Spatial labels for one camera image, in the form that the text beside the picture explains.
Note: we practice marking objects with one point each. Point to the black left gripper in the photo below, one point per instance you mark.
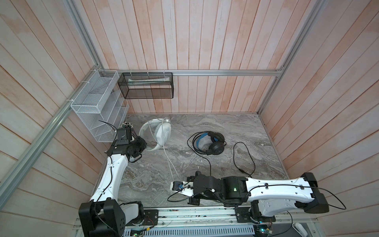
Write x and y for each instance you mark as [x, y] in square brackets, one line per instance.
[143, 143]

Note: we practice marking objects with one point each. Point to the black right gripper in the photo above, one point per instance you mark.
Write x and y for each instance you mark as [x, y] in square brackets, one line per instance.
[193, 200]

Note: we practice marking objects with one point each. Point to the white headphones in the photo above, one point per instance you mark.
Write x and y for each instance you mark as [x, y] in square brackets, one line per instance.
[160, 130]

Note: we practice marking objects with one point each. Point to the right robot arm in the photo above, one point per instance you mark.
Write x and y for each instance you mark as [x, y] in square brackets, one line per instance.
[267, 197]

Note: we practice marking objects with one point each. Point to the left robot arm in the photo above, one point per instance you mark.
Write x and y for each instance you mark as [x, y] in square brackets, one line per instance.
[103, 216]

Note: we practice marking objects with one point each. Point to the black blue headphones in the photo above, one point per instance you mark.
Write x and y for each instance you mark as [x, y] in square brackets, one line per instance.
[216, 147]

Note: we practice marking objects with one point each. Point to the clear pencil jar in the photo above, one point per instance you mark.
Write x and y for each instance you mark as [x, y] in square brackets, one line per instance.
[127, 126]

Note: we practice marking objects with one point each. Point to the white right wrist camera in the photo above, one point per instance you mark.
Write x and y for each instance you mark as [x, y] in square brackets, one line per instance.
[185, 188]

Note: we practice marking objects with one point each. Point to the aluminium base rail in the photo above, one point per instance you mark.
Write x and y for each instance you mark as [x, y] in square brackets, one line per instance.
[218, 221]

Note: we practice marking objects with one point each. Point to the white mesh wall shelf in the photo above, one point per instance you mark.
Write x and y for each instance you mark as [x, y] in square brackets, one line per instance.
[99, 106]

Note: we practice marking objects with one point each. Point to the black mesh wall basket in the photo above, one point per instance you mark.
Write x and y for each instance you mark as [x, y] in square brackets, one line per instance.
[146, 85]

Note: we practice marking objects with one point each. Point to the aluminium wall rail back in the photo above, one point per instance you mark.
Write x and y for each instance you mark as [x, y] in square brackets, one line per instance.
[226, 73]

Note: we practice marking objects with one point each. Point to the aluminium wall rail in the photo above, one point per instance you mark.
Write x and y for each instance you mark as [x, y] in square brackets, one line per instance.
[24, 164]
[296, 46]
[226, 73]

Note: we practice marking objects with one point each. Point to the aluminium wall rail left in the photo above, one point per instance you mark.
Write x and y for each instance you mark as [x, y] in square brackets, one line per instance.
[24, 164]

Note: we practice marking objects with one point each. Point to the aluminium wall rail right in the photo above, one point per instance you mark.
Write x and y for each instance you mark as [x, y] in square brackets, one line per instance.
[296, 46]

